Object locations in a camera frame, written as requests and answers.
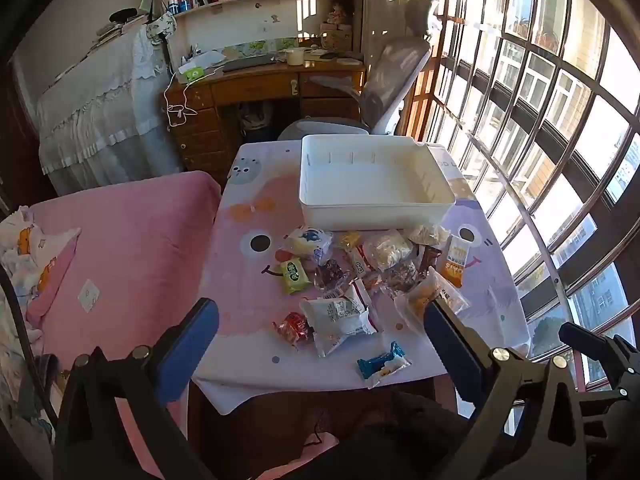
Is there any cartoon printed pillow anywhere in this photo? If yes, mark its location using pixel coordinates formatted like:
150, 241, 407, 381
0, 205, 81, 311

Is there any blue and white snack packet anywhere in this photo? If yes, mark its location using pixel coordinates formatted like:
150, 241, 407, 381
356, 341, 412, 390

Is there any white plastic bin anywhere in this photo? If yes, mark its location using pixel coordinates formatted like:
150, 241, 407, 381
298, 134, 457, 231

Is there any clear packet of yellow pastry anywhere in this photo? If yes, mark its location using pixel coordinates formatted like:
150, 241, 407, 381
395, 267, 471, 336

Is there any clear snack packet red print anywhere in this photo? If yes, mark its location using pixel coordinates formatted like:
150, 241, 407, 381
272, 311, 315, 351

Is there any green snack packet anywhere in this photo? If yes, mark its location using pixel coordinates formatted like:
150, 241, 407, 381
278, 257, 311, 295

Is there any clear packet of brown nuts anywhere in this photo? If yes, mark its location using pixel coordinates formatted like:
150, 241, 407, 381
382, 260, 421, 293

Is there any brown doll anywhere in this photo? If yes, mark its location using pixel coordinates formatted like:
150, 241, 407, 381
327, 0, 351, 26

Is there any cartoon printed tablecloth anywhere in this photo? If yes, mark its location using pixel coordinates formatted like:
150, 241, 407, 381
192, 139, 531, 416

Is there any white charger cable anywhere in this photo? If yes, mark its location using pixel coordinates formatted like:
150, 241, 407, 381
165, 72, 201, 128

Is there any brown snack packet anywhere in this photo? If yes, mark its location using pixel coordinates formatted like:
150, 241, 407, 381
419, 245, 443, 273

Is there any grey office chair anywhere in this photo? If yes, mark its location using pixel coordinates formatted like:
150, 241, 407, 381
277, 0, 441, 143

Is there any wooden desk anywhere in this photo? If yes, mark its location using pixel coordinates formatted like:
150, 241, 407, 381
162, 57, 368, 181

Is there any red trimmed dark cookie packet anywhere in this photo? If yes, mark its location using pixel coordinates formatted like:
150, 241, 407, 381
314, 259, 351, 293

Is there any brown cardboard box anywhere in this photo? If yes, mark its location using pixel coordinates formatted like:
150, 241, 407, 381
320, 22, 353, 52

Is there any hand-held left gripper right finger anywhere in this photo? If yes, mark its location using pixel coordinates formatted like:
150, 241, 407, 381
422, 297, 588, 480

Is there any white snack packet blue print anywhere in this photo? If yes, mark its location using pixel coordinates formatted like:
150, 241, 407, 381
285, 226, 333, 266

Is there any blue trash bin with bag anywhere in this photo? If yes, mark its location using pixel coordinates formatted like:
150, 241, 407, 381
237, 102, 278, 143

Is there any clear packet of puffed snack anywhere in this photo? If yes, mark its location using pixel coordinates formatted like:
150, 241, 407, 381
363, 230, 416, 272

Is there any white and red snack packet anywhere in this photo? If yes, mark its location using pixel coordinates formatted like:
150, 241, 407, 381
299, 282, 383, 358

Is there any white lace cover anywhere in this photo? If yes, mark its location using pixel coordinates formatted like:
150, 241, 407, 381
37, 25, 183, 196

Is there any pink bed blanket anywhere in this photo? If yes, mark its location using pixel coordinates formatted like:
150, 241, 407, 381
0, 170, 222, 480

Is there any person's dark clothing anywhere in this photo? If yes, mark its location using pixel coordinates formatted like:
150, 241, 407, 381
285, 392, 476, 480

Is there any black cable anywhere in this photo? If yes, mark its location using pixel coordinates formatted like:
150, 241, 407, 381
0, 265, 61, 426

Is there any orange and white snack packet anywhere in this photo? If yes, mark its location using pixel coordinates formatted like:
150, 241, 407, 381
440, 235, 473, 288

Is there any black keyboard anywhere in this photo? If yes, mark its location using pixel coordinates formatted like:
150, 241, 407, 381
222, 55, 276, 73

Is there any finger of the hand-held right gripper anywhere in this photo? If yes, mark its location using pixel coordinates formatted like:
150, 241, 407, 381
575, 386, 640, 412
559, 321, 640, 386

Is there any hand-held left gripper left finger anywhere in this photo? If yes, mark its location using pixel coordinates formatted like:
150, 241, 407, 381
52, 297, 221, 480

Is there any clear packet of pale snack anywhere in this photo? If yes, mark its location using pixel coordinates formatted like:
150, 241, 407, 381
407, 222, 451, 247

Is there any wooden bookshelf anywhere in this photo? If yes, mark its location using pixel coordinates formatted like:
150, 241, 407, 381
155, 0, 366, 56

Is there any metal window grille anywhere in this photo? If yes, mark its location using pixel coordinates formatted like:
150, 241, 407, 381
425, 0, 640, 396

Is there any patterned cloth bag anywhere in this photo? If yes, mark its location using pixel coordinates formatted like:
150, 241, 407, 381
145, 12, 178, 41

